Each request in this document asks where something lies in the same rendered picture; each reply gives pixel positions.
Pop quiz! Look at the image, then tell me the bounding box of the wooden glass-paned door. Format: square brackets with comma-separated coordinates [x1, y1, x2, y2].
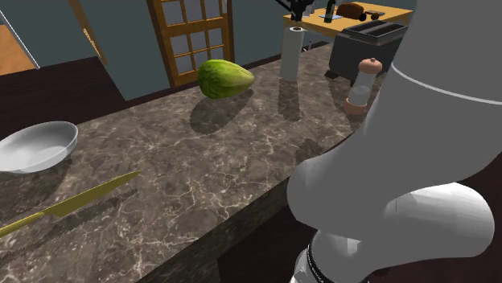
[146, 0, 236, 88]

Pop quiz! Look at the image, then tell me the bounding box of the golden knife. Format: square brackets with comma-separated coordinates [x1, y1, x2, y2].
[0, 170, 143, 239]

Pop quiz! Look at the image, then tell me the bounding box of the dark grey toaster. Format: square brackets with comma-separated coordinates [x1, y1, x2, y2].
[323, 20, 409, 88]

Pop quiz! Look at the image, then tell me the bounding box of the clear wooden pepper mill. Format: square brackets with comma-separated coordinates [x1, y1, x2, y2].
[344, 57, 384, 117]

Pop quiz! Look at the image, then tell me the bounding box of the green lettuce head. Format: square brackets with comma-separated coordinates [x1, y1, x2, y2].
[197, 59, 256, 100]

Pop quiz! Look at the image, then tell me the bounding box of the yellow wooden table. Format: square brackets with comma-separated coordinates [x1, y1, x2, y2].
[274, 0, 414, 39]

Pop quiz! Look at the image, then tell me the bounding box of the white bowl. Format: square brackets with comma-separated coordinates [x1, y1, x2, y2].
[0, 120, 79, 174]

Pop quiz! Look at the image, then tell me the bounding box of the white paper towel roll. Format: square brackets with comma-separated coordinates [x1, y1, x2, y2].
[278, 26, 306, 83]

